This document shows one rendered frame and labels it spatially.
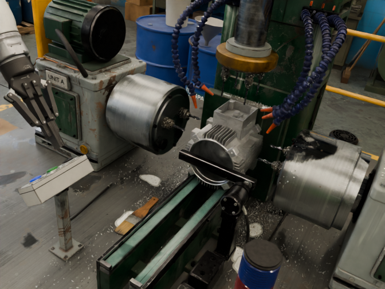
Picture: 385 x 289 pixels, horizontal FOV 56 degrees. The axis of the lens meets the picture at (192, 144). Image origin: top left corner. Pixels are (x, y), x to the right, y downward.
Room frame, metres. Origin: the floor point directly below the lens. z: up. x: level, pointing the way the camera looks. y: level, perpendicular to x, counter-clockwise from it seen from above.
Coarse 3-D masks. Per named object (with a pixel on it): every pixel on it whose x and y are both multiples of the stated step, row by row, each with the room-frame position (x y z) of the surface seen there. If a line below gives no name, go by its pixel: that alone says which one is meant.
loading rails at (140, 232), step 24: (192, 192) 0.91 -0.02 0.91; (216, 192) 0.91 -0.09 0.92; (144, 216) 0.75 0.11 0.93; (168, 216) 0.79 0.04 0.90; (192, 216) 0.79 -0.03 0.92; (216, 216) 0.84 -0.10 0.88; (120, 240) 0.65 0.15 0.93; (144, 240) 0.69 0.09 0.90; (192, 240) 0.70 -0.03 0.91; (96, 264) 0.58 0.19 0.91; (120, 264) 0.60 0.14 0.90; (144, 264) 0.66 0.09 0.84; (168, 264) 0.61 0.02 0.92; (192, 264) 0.69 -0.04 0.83; (120, 288) 0.60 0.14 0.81; (144, 288) 0.52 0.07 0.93; (168, 288) 0.62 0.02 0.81
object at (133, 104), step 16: (128, 80) 1.14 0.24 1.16; (144, 80) 1.15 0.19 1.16; (160, 80) 1.17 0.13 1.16; (112, 96) 1.11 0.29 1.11; (128, 96) 1.08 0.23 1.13; (144, 96) 1.07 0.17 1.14; (160, 96) 1.06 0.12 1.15; (176, 96) 1.12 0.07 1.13; (112, 112) 1.07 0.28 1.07; (128, 112) 1.05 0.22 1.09; (144, 112) 1.03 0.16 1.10; (160, 112) 1.04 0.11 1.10; (176, 112) 1.13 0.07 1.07; (112, 128) 1.08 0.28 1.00; (128, 128) 1.04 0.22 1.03; (144, 128) 1.01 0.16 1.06; (160, 128) 1.04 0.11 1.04; (176, 128) 1.14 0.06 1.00; (144, 144) 1.02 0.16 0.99; (160, 144) 1.04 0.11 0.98
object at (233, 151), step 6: (258, 126) 1.07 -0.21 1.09; (198, 132) 0.96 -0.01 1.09; (192, 138) 0.96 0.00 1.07; (198, 138) 0.95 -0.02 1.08; (228, 150) 0.90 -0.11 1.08; (234, 150) 0.90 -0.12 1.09; (234, 156) 0.89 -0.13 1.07; (192, 174) 0.95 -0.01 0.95; (222, 186) 0.90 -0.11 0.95; (228, 186) 0.89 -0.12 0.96
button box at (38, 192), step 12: (84, 156) 0.78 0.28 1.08; (60, 168) 0.71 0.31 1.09; (72, 168) 0.74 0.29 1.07; (84, 168) 0.76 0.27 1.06; (36, 180) 0.67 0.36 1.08; (48, 180) 0.67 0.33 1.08; (60, 180) 0.69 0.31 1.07; (72, 180) 0.71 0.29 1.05; (24, 192) 0.65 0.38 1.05; (36, 192) 0.63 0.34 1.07; (48, 192) 0.65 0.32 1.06; (36, 204) 0.63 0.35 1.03
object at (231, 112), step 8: (224, 104) 1.07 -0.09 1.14; (232, 104) 1.10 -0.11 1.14; (240, 104) 1.10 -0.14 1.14; (216, 112) 1.01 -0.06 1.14; (224, 112) 1.08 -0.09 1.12; (232, 112) 1.09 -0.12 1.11; (240, 112) 1.09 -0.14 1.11; (248, 112) 1.09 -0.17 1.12; (256, 112) 1.07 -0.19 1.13; (216, 120) 1.01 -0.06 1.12; (224, 120) 1.00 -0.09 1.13; (232, 120) 0.99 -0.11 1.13; (240, 120) 0.98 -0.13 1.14; (248, 120) 1.01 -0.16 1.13; (232, 128) 0.99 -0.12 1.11; (240, 128) 0.98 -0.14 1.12; (248, 128) 1.02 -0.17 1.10; (240, 136) 0.98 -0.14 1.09
